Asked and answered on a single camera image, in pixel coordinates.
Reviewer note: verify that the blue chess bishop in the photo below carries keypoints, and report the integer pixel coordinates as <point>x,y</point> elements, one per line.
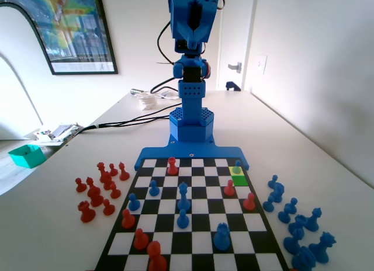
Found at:
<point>287,213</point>
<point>313,220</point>

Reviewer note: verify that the framed map poster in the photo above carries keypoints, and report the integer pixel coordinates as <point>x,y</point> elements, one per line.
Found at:
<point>73,25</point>

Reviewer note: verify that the red chess rook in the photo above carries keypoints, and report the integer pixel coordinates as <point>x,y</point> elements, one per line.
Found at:
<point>86,212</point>

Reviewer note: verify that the black and white chessboard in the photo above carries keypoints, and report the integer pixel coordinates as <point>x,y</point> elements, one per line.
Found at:
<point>204,212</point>

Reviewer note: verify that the white light switch plate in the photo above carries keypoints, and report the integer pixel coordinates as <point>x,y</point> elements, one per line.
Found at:
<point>259,64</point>

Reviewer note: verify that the blue base plate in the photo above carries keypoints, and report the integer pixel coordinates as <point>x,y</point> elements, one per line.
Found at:
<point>163,154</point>

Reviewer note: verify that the white paper pile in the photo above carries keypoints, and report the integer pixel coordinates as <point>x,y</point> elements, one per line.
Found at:
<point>62,132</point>

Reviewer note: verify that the small blue printed part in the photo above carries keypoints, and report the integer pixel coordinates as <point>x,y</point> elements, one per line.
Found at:
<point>232,86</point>

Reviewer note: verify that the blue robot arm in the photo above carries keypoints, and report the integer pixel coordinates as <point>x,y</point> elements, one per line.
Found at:
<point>193,125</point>

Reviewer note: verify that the blue chess pawn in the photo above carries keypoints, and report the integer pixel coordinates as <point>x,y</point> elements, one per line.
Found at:
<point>182,220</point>
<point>268,204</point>
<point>154,189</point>
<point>238,168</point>
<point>273,182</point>
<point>133,204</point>

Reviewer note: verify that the red chess bishop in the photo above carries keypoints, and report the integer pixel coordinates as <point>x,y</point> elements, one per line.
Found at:
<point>124,173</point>

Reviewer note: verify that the red pawn top row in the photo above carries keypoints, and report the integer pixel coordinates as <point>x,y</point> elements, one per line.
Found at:
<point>172,167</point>

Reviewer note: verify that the teal plastic box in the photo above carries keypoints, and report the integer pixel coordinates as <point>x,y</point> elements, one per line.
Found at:
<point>26,157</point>

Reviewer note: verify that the silver foil packet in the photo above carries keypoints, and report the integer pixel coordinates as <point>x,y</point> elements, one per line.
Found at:
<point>136,91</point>

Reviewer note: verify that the red chess knight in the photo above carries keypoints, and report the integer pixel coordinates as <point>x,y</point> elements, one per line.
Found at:
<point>107,181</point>
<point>95,197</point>

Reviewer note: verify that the blue chess queen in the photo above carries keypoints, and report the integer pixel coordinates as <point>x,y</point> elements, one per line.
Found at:
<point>322,249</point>

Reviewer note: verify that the black zip tie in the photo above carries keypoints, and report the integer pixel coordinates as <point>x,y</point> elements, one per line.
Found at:
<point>165,63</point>

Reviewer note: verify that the white stacked parts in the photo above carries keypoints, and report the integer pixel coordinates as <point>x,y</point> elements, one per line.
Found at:
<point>147,101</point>

